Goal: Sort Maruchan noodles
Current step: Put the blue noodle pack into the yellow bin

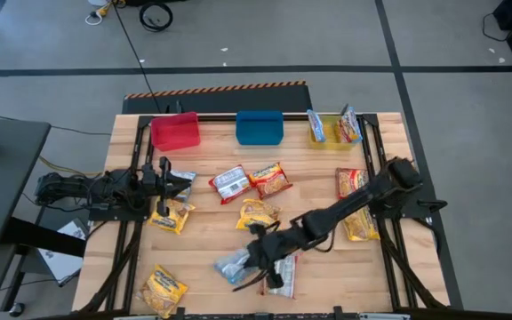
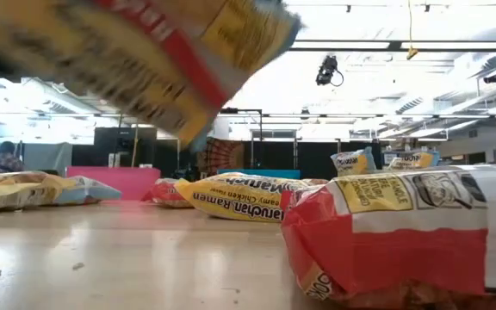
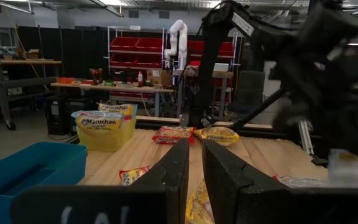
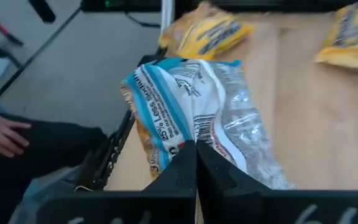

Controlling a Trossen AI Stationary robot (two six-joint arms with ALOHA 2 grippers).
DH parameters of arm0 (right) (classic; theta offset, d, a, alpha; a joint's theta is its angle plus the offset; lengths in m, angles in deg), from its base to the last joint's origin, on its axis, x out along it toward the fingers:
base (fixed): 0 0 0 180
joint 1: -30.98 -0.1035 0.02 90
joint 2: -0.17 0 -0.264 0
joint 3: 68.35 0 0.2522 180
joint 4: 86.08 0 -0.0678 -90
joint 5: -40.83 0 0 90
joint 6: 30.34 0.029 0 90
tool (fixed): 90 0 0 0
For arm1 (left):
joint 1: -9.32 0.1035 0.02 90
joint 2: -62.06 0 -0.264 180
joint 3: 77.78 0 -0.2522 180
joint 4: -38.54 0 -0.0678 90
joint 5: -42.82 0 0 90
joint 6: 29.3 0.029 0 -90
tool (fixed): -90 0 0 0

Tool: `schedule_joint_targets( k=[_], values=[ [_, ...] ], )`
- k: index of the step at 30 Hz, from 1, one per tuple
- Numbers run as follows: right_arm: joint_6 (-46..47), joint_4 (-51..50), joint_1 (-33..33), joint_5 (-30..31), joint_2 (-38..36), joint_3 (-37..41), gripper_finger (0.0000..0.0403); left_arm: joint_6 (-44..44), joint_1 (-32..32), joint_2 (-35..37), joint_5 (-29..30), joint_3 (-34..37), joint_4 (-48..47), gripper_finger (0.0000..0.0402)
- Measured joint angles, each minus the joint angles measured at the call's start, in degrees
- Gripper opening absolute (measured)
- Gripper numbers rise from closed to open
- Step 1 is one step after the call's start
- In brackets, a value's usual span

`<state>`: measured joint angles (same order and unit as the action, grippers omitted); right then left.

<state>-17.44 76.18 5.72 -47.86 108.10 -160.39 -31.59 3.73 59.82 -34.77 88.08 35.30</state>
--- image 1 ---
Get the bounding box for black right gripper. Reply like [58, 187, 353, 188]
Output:
[232, 223, 300, 293]

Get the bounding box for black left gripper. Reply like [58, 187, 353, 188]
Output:
[138, 156, 194, 218]

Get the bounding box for blue Maruchan ramen pack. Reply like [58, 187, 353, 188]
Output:
[334, 105, 364, 144]
[212, 247, 261, 286]
[306, 108, 327, 143]
[166, 169, 198, 204]

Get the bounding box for yellow Maruchan ramen pack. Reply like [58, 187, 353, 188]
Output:
[148, 198, 196, 236]
[342, 206, 380, 243]
[134, 263, 189, 319]
[235, 197, 282, 232]

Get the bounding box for red Maruchan ramen pack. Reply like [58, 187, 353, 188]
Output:
[247, 161, 293, 200]
[207, 164, 252, 205]
[259, 252, 302, 300]
[334, 167, 371, 200]

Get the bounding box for red plastic bin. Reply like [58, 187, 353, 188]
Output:
[149, 111, 202, 153]

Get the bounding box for blue plastic bin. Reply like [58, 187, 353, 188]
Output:
[235, 110, 284, 147]

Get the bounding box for black hazard-striped floor mat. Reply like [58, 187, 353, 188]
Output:
[121, 80, 314, 115]

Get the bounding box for white cardboard box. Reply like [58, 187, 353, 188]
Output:
[37, 217, 89, 286]

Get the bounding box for yellow plastic bin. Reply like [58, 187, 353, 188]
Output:
[308, 114, 364, 151]

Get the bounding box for black desk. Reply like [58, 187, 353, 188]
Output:
[0, 116, 52, 250]

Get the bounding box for black aluminium table frame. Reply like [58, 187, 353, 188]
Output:
[76, 113, 452, 320]

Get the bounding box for yellow floor cable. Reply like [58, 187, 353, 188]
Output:
[37, 155, 106, 178]

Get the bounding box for long black floor cable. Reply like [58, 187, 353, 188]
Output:
[111, 0, 164, 114]

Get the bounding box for coiled black cable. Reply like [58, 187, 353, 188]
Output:
[138, 2, 174, 33]

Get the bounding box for yellow plug with white cable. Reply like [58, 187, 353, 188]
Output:
[84, 0, 126, 27]

